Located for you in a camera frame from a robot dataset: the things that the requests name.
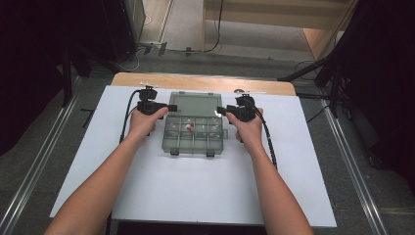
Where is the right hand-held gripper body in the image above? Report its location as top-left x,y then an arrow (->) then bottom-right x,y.
225,90 -> 262,123

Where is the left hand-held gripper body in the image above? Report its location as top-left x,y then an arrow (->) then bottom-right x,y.
136,82 -> 169,117

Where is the clear grey compartment box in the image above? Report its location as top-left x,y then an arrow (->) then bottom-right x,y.
161,91 -> 229,158

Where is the person's left hand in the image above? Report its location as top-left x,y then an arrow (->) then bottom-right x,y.
126,106 -> 170,142

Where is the person's right hand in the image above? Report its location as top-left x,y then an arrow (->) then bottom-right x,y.
226,112 -> 265,157

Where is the power strip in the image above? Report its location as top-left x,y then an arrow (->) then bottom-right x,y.
138,40 -> 169,57

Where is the black computer case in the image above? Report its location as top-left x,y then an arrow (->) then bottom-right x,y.
99,0 -> 147,64

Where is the white board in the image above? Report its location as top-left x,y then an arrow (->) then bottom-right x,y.
49,85 -> 338,228

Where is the black metal stand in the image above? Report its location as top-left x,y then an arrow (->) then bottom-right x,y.
277,48 -> 346,119
60,45 -> 121,109

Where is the light wooden cabinet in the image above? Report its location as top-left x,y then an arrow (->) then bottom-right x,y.
201,0 -> 360,62

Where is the black curtain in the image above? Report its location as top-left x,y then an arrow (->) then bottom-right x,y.
0,0 -> 71,158
342,0 -> 415,195

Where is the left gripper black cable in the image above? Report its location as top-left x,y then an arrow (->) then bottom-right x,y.
118,89 -> 143,145

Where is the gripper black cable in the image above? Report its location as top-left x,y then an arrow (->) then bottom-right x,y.
118,89 -> 143,145
249,99 -> 279,170

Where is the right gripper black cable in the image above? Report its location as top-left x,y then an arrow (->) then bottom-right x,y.
249,99 -> 279,170

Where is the black floor cable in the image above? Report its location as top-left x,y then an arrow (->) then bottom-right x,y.
305,104 -> 331,124

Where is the black hanging cable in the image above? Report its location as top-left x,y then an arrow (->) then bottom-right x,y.
202,0 -> 226,54

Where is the metal floor rail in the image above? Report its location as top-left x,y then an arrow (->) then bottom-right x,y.
0,76 -> 81,235
319,97 -> 390,235

